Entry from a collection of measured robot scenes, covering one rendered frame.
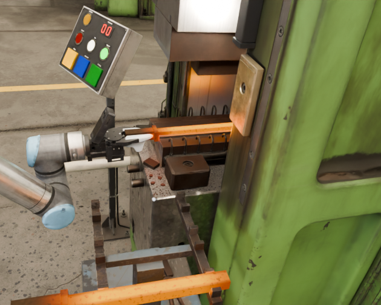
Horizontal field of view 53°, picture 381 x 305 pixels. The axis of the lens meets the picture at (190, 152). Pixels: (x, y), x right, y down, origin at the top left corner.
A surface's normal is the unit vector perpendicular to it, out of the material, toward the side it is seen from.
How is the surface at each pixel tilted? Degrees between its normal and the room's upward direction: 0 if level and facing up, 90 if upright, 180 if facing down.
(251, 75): 90
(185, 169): 0
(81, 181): 0
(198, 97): 90
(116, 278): 0
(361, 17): 89
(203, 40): 90
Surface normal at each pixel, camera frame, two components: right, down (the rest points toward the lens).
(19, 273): 0.10, -0.82
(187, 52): 0.29, 0.57
